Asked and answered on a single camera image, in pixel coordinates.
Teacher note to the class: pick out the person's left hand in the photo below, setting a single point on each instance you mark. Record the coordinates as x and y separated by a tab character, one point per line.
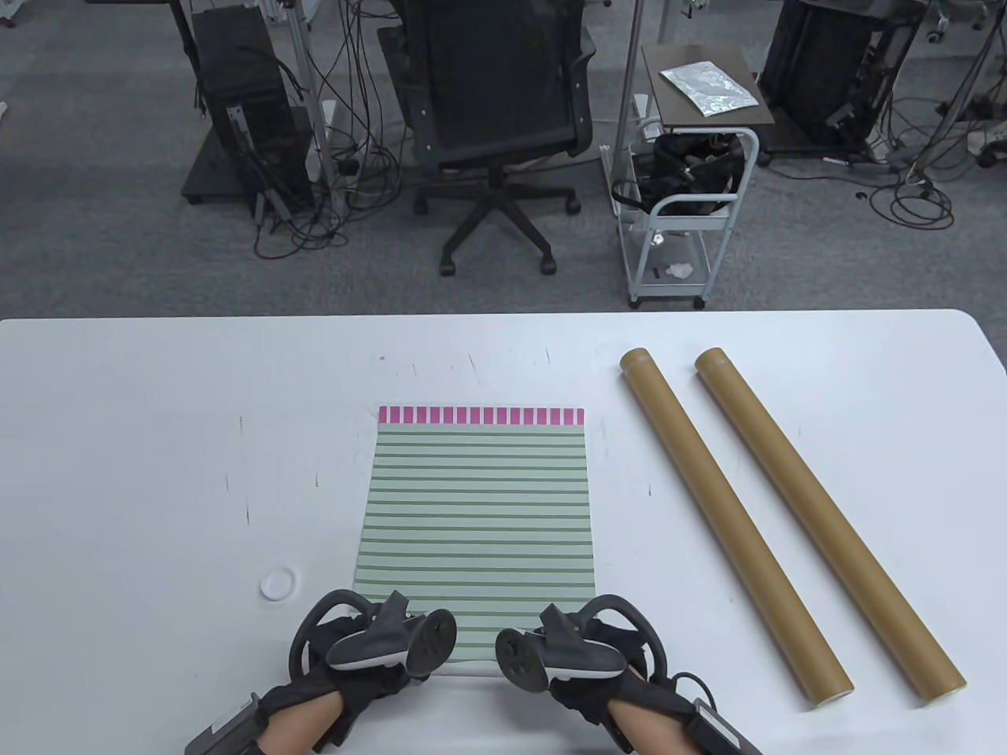
370	692

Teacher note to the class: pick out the person's right hand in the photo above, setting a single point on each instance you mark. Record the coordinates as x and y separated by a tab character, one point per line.
598	696

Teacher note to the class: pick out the white plastic tube cap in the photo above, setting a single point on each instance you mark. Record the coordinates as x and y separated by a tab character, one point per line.
265	586

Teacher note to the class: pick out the green striped mouse pad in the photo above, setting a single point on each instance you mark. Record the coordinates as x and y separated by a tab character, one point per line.
472	519

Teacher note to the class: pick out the brown cardboard mailing tube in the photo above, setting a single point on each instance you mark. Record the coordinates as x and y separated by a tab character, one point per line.
818	511
724	511

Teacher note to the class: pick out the person's left forearm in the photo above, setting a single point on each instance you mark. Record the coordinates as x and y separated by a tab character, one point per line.
303	727

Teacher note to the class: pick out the person's right forearm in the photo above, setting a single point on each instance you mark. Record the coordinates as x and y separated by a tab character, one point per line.
649	731

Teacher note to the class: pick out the grey left hand controller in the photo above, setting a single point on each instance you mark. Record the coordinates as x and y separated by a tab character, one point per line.
429	645

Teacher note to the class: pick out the grey hand controller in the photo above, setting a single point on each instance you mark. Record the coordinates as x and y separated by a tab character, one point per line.
429	645
523	661

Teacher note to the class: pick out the grey right hand controller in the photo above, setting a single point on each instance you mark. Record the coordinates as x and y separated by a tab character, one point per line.
523	661

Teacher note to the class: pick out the crumpled white paper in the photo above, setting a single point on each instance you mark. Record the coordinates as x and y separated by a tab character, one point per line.
679	271

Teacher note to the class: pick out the white wheeled utility cart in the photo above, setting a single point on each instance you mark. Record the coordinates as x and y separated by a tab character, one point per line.
676	236

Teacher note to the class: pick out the black bag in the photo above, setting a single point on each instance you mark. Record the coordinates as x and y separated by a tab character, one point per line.
692	169

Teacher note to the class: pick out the brown side table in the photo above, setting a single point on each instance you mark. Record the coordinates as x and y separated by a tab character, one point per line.
684	106

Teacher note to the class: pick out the black mesh office chair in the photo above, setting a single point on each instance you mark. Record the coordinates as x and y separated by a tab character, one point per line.
496	86

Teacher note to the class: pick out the metal pole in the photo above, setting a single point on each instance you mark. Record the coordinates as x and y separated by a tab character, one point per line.
629	79

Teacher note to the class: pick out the silver plastic bag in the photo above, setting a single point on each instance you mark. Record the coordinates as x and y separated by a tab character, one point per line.
708	86

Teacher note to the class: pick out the black computer tower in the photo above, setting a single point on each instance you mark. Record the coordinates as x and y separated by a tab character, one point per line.
236	86

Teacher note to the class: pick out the black equipment rack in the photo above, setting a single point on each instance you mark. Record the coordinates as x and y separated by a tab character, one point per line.
834	71

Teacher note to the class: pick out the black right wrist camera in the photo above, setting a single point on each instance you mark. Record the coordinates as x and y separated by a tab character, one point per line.
728	735

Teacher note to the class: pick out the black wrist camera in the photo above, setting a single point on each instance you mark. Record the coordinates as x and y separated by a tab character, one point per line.
224	727
728	735

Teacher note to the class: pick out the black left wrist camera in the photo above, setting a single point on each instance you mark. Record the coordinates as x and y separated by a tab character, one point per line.
224	727

